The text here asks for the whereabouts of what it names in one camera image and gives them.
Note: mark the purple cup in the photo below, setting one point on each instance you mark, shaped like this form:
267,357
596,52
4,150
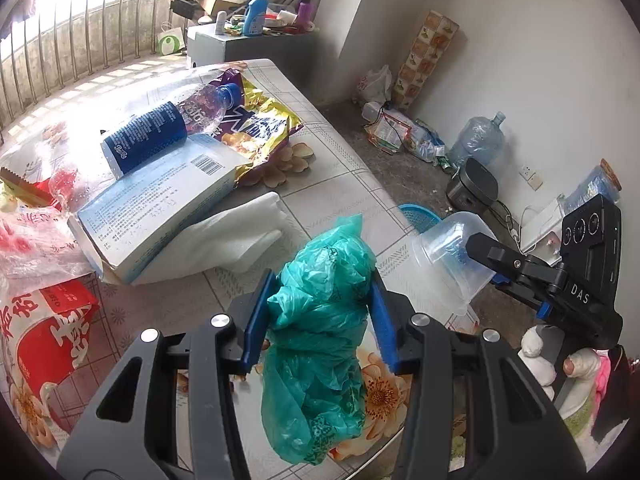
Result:
305,15

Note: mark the metal balcony railing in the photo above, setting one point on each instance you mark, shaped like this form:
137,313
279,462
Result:
75,40

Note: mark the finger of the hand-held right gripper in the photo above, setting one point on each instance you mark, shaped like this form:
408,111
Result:
525,295
505,257

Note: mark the wall socket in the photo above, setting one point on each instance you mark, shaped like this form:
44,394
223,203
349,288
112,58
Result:
531,176

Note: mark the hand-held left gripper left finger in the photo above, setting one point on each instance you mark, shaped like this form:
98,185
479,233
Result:
257,310

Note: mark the white plastic bag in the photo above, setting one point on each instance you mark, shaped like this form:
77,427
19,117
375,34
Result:
375,85

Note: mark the white and blue paper box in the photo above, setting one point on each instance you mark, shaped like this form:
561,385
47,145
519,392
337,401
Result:
150,210

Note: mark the tall patterned box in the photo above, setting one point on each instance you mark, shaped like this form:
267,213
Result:
425,60

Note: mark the white appliance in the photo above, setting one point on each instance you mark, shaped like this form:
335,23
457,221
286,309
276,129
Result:
542,225

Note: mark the large blue water jug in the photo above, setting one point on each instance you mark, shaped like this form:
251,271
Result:
475,142

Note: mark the grey cabinet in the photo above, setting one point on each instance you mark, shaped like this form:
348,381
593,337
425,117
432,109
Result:
250,47

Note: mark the red and white snack bag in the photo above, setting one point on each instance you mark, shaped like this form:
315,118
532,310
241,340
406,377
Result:
45,340

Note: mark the clear red plastic wrapper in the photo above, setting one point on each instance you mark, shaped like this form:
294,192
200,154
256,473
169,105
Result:
67,185

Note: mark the person's right hand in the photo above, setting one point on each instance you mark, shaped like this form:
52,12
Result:
537,355

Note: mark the blue label plastic bottle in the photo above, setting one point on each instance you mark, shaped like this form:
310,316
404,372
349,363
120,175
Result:
145,135

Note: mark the cardboard box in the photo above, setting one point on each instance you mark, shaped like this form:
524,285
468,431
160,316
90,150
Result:
217,4

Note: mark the dark rice cooker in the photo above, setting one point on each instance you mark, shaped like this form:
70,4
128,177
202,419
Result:
472,187

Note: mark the blue detergent bottle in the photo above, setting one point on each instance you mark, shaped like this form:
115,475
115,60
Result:
254,17

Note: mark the yellow snack wrapper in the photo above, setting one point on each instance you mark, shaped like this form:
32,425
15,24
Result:
22,190

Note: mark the black box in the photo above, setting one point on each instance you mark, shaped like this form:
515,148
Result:
185,7

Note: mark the small white bottle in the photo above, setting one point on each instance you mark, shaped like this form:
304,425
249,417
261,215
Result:
221,24

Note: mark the white paper tissue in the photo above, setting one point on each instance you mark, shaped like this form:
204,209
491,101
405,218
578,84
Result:
225,240

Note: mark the pile of packaging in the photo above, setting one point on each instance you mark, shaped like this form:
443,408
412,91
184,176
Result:
400,132

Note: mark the green and white paper bag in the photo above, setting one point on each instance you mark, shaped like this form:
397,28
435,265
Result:
170,41

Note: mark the purple snack bag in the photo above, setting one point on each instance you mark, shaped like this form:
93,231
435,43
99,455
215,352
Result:
260,130

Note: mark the clear plastic container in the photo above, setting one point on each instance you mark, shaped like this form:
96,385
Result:
440,270

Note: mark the blue plastic basket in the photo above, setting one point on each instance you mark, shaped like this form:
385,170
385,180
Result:
420,215

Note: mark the teal plastic bag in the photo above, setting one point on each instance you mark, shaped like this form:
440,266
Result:
320,310

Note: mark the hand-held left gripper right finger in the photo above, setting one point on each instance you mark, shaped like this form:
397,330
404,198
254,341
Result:
382,320

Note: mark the blue plastic bag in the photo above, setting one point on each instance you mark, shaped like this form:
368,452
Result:
595,180

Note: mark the translucent red print plastic bag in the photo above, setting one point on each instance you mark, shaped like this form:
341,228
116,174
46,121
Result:
35,245

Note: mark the person's right forearm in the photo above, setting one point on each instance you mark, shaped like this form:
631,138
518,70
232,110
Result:
582,420

